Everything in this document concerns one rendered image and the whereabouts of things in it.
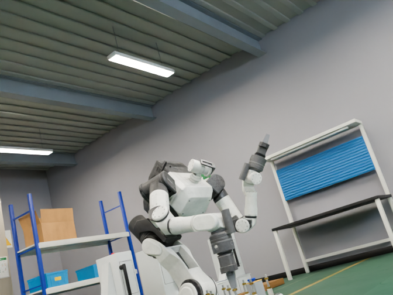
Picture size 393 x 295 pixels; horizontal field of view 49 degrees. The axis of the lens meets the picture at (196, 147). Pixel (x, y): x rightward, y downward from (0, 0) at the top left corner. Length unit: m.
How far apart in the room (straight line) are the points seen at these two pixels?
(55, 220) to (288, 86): 4.33
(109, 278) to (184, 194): 2.21
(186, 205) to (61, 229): 5.14
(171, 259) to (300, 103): 5.31
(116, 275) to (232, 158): 4.16
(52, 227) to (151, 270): 2.80
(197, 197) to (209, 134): 5.98
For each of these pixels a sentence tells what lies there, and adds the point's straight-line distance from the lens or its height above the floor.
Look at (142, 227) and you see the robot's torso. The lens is 2.42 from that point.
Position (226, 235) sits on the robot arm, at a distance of 1.69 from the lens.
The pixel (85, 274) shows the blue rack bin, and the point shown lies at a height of 0.89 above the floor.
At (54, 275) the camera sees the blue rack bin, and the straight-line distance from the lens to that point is 6.90.
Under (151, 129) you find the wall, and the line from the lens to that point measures 9.12.
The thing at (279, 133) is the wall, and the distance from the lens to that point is 7.37.
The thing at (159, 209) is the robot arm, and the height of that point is 0.71.
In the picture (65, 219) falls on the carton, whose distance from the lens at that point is 7.27.
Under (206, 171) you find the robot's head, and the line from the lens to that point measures 2.21.
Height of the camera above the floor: 0.41
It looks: 16 degrees up
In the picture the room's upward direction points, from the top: 16 degrees counter-clockwise
